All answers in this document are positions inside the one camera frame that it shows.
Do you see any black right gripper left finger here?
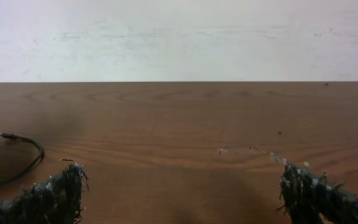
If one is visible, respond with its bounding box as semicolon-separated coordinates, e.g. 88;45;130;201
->
0;160;89;224

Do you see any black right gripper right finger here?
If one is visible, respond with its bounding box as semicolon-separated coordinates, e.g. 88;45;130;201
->
277;163;358;224

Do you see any thick black USB cable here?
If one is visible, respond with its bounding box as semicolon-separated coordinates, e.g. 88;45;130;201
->
0;133;45;206

